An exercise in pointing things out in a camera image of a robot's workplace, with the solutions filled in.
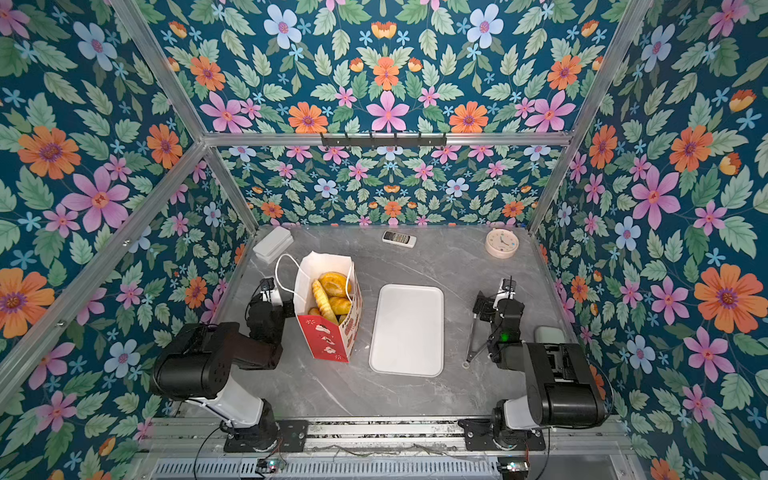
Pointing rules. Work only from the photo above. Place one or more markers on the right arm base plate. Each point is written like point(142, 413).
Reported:
point(485, 434)

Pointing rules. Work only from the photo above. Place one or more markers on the pink round clock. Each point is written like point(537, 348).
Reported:
point(501, 243)

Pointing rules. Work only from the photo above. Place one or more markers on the black hook rail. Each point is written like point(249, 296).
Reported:
point(370, 140)

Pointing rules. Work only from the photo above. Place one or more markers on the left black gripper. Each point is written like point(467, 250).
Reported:
point(267, 293)

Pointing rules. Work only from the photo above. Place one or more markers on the round golden bread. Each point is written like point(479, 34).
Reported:
point(336, 285)

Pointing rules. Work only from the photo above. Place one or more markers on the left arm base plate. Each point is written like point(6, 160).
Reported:
point(282, 436)

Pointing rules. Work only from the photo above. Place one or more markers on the white rectangular tray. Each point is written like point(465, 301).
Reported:
point(408, 331)

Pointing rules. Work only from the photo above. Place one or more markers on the yellow croissant bread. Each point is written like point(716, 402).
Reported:
point(340, 305)

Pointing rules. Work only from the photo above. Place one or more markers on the long twisted bread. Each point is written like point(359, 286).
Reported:
point(322, 302)

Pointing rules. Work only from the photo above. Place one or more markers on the white remote control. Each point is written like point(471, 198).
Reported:
point(399, 239)

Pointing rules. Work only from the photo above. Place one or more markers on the white plastic box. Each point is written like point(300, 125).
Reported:
point(273, 244)

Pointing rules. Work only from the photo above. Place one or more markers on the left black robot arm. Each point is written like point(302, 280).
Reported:
point(196, 367)

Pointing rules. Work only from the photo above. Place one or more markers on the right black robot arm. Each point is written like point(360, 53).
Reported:
point(561, 390)

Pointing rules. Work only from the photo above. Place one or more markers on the red white paper bag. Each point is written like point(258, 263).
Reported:
point(326, 340)

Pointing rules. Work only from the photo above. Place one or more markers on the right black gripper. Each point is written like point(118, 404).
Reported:
point(489, 303)

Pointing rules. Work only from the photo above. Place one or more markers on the pale green object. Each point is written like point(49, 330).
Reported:
point(549, 335)

